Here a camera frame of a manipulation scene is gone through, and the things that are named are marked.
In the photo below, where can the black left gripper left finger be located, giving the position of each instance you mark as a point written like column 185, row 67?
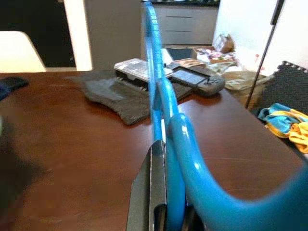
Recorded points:
column 157, row 173

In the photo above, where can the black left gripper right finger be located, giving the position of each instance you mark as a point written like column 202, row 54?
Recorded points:
column 192, row 221

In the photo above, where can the blue plastic hanger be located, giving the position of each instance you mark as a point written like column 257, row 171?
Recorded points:
column 175, row 149

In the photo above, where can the navy garment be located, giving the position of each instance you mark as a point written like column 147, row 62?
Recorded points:
column 12, row 85

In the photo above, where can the dark grey cloth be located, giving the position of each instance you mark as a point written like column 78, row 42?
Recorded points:
column 113, row 96

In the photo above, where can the black handheld device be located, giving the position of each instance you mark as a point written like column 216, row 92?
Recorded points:
column 192, row 77

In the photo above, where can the yellow and blue cloth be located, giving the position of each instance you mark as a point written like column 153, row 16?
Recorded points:
column 279, row 120

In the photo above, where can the cardboard box with packets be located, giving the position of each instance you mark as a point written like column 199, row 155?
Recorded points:
column 226, row 45

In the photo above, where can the grey drawer cabinet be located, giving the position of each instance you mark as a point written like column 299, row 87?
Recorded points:
column 187, row 24

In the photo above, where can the black foam mat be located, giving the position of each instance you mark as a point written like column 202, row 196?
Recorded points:
column 288, row 86

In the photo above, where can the thin black pole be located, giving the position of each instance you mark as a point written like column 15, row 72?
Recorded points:
column 263, row 55

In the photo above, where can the white chair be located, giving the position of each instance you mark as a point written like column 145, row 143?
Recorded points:
column 16, row 53

